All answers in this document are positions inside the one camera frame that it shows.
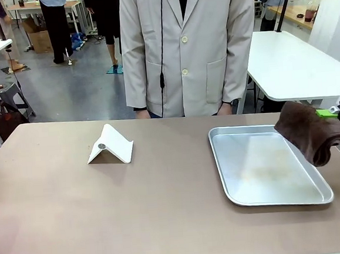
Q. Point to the person's left hand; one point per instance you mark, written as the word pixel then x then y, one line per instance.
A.
pixel 225 109

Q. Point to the grey metal stool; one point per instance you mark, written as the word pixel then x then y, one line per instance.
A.
pixel 8 92

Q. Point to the dark red cup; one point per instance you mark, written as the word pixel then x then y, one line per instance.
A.
pixel 310 15

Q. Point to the brown cloth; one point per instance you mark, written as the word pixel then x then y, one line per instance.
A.
pixel 309 133

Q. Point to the dark brown bag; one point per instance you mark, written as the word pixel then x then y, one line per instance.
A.
pixel 1 122

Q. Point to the white folded stand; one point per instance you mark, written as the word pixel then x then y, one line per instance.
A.
pixel 112 147

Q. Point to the black wristwatch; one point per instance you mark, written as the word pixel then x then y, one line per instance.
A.
pixel 234 102

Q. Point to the silver metal tray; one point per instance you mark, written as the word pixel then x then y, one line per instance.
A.
pixel 264 166

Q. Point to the cardboard box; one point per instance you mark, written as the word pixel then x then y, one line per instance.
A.
pixel 41 40

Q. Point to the large white table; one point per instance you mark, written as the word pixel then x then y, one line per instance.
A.
pixel 294 61

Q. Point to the bystander in black dress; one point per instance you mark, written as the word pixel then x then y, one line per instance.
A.
pixel 106 17

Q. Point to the person's right hand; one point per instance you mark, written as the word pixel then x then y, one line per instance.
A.
pixel 142 114

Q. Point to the person in beige jacket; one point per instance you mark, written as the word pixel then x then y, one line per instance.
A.
pixel 204 42

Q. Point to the blue bag on floor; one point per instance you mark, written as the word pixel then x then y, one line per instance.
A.
pixel 78 41

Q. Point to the black stand pole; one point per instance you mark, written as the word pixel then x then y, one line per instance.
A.
pixel 282 3

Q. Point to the wooden top white-legged table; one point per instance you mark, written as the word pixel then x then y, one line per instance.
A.
pixel 45 5

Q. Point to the wooden workbench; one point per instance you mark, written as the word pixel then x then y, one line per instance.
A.
pixel 293 15

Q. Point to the bystander in black trousers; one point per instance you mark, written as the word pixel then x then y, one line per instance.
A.
pixel 57 30

